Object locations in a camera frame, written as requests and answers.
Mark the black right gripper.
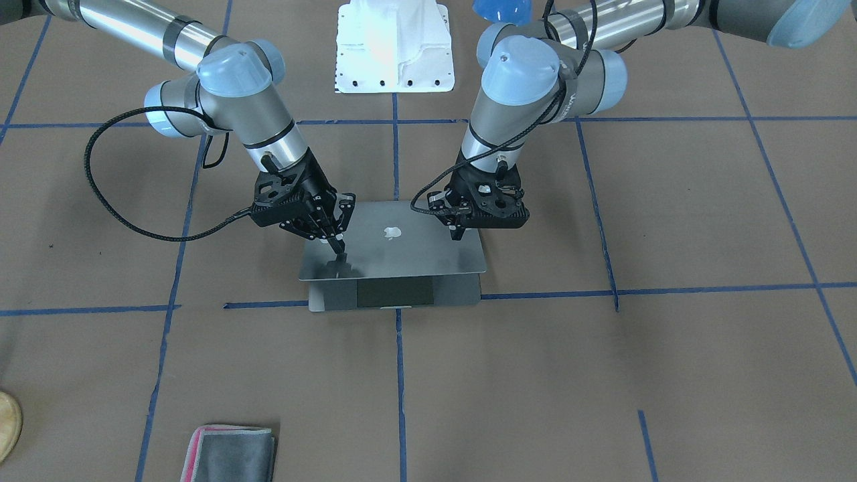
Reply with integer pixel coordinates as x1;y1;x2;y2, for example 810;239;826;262
279;151;356;256

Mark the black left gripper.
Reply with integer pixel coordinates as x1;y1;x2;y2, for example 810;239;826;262
442;162;523;241

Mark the grey laptop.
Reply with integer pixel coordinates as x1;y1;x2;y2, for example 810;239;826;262
298;201;487;312

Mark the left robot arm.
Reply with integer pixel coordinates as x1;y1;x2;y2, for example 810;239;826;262
420;1;853;241

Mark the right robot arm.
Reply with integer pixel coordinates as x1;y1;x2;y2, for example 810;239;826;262
3;1;356;254

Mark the blue desk lamp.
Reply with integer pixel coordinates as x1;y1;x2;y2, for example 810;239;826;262
471;0;532;25

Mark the folded grey pink cloth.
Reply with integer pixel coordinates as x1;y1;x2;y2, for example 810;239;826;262
180;424;275;481

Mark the wooden mug tree stand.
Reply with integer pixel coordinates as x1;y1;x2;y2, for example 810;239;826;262
1;391;23;463

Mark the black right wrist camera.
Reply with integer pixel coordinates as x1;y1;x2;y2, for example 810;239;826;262
250;173;302;228

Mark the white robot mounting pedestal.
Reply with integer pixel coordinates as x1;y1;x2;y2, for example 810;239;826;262
335;1;455;94

